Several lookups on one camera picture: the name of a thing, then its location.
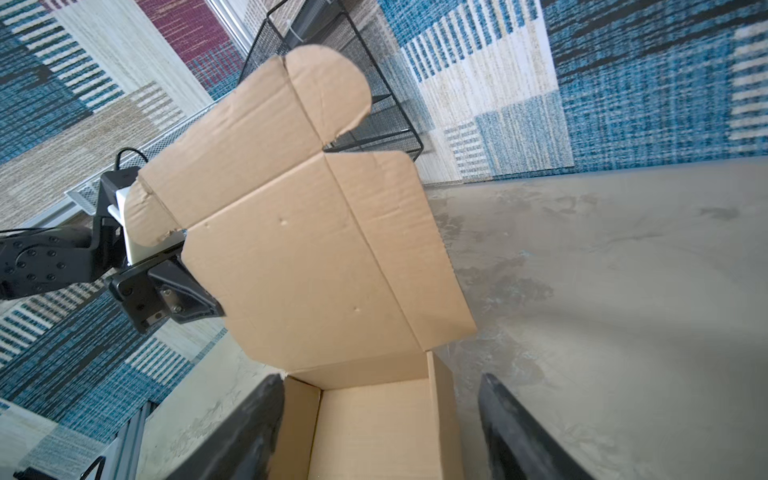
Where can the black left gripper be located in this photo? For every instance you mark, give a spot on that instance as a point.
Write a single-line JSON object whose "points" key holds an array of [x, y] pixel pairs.
{"points": [[161, 288]]}

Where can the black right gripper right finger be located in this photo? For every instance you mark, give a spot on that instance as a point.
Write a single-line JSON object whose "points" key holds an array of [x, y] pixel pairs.
{"points": [[518, 446]]}

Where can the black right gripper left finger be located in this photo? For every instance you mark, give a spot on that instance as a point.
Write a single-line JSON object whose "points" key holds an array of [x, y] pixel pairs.
{"points": [[242, 446]]}

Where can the brown cardboard box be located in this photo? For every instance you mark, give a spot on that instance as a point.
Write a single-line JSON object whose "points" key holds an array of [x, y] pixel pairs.
{"points": [[329, 267]]}

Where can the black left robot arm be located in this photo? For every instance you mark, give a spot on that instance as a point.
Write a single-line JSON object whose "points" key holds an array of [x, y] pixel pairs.
{"points": [[40, 260]]}

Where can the black wire shelf rack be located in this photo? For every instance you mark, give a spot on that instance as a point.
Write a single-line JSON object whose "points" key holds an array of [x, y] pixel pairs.
{"points": [[290, 24]]}

